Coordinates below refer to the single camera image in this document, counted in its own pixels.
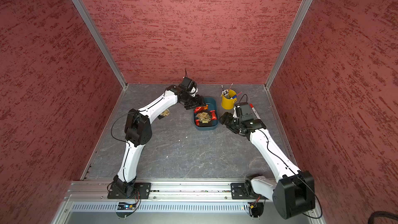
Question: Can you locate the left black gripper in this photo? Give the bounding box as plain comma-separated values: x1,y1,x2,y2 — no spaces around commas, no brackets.
180,92,206,109

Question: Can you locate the orange tea bag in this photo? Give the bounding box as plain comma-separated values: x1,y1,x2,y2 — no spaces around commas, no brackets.
194,105,208,114

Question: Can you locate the black oolong tea bag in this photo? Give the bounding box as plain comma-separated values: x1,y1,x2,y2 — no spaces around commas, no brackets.
158,109,171,119

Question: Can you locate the black yellow-label tea bag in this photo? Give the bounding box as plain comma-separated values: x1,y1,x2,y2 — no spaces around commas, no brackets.
196,112,211,123

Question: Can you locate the teal plastic storage box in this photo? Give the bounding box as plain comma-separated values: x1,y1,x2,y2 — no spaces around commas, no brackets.
193,97,219,131

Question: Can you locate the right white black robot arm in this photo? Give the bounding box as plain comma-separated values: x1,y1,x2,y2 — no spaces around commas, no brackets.
219,113,316,219

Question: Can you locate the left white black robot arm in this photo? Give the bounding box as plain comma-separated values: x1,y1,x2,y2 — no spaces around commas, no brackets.
112,83,205,196

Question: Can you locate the red white marker pen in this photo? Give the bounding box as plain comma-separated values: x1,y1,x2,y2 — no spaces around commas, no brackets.
249,103,261,119

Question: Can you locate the yellow pen holder cup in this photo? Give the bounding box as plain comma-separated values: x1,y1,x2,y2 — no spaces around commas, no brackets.
221,89,237,110

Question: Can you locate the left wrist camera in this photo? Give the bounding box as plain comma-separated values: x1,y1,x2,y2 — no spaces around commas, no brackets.
179,76,198,96

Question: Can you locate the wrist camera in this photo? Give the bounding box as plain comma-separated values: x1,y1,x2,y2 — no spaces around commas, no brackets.
235,102,256,123
179,76,198,96

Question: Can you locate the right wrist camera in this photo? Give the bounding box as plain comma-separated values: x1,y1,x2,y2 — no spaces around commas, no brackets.
235,102,256,123

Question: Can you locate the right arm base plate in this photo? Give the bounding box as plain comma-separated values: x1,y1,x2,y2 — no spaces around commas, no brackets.
231,182,267,200

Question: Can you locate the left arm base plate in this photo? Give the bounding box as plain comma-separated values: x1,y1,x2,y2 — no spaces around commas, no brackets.
107,183,151,200

